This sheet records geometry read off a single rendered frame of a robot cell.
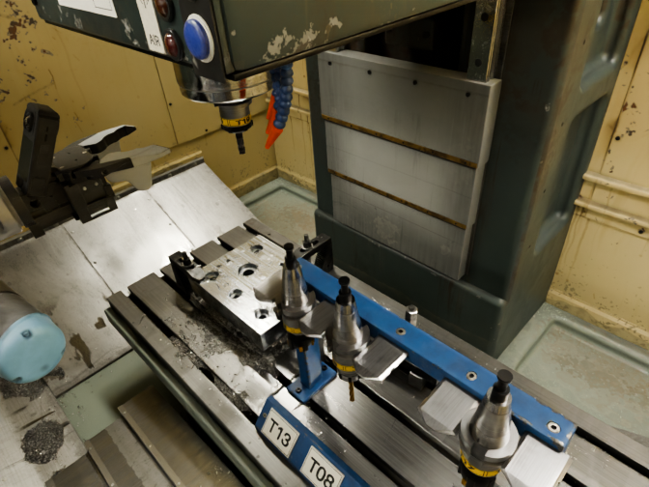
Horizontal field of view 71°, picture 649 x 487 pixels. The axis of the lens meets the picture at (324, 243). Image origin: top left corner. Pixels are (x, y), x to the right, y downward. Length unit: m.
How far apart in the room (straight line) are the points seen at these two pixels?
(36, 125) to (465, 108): 0.75
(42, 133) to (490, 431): 0.63
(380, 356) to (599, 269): 1.00
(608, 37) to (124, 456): 1.45
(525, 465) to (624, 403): 0.97
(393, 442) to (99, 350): 0.99
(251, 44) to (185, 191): 1.55
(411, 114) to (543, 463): 0.76
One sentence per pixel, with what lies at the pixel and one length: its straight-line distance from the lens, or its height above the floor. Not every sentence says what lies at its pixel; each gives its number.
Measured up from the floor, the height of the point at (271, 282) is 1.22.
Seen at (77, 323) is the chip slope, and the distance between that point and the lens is 1.66.
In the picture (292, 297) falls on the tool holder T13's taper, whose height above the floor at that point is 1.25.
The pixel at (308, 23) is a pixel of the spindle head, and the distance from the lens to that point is 0.44.
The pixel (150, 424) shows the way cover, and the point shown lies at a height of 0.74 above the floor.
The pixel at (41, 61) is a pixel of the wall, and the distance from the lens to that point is 1.73.
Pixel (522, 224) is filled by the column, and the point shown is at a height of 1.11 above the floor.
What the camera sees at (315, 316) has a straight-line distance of 0.70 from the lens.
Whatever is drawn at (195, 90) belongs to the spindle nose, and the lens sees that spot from 0.73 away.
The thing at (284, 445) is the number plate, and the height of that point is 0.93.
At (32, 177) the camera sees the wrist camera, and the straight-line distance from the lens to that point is 0.69.
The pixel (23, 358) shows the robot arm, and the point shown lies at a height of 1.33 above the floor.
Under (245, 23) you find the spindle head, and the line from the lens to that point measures 0.40.
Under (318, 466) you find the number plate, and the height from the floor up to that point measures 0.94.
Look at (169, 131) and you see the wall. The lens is 1.94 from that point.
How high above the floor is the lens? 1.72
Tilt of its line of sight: 37 degrees down
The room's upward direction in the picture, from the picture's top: 4 degrees counter-clockwise
